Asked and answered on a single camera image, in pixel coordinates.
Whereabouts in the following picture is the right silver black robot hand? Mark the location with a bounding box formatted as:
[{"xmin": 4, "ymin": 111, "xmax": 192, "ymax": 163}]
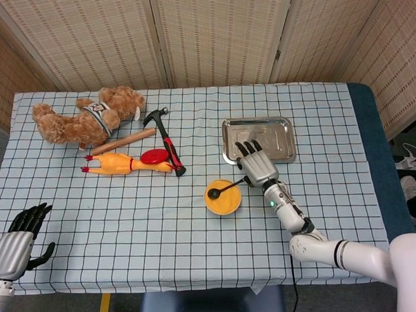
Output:
[{"xmin": 233, "ymin": 137, "xmax": 281, "ymax": 191}]

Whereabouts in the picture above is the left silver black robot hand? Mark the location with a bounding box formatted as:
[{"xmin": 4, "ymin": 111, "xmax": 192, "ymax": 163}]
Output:
[{"xmin": 0, "ymin": 202, "xmax": 58, "ymax": 282}]

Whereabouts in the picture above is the black spoon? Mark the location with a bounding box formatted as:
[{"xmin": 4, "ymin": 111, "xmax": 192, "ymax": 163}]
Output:
[{"xmin": 206, "ymin": 175, "xmax": 248, "ymax": 202}]

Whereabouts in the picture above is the stainless steel tray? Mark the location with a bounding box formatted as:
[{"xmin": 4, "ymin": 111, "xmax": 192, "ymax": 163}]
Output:
[{"xmin": 220, "ymin": 115, "xmax": 297, "ymax": 167}]

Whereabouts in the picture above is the yellow bowl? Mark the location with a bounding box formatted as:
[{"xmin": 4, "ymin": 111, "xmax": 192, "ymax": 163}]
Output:
[{"xmin": 202, "ymin": 177, "xmax": 244, "ymax": 218}]

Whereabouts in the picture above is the black red claw hammer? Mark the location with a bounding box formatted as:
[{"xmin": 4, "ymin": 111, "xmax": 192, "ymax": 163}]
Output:
[{"xmin": 141, "ymin": 107, "xmax": 187, "ymax": 179}]

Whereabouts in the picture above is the red disc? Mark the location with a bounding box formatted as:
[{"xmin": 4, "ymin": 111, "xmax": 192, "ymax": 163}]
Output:
[{"xmin": 139, "ymin": 147, "xmax": 171, "ymax": 166}]

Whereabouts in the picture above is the blue padded table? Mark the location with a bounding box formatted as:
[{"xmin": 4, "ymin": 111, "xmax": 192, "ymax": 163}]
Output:
[{"xmin": 346, "ymin": 79, "xmax": 416, "ymax": 244}]

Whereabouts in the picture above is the blue checked tablecloth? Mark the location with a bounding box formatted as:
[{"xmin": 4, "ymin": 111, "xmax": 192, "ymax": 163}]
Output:
[{"xmin": 0, "ymin": 76, "xmax": 396, "ymax": 300}]

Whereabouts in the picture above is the yellow rubber chicken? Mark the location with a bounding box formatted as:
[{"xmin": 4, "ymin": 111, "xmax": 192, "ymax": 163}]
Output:
[{"xmin": 79, "ymin": 149, "xmax": 177, "ymax": 178}]

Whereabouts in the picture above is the wooden rolling pin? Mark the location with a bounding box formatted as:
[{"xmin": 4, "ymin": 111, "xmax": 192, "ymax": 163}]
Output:
[{"xmin": 90, "ymin": 126, "xmax": 158, "ymax": 157}]

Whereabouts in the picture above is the brown teddy bear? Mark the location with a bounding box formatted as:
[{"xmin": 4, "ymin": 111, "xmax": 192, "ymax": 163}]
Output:
[{"xmin": 30, "ymin": 84, "xmax": 148, "ymax": 153}]

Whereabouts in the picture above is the beige woven folding screen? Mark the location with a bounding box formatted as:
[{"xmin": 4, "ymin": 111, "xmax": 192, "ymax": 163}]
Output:
[{"xmin": 0, "ymin": 0, "xmax": 416, "ymax": 159}]

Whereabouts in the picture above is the blue padded chair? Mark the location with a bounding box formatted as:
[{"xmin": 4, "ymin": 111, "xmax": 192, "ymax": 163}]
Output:
[{"xmin": 137, "ymin": 284, "xmax": 286, "ymax": 312}]

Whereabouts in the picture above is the black cable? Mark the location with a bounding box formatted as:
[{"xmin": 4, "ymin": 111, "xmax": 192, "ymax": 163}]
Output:
[{"xmin": 288, "ymin": 257, "xmax": 300, "ymax": 312}]

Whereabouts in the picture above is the white cable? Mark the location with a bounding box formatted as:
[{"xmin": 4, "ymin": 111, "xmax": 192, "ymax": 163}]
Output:
[{"xmin": 402, "ymin": 141, "xmax": 416, "ymax": 163}]

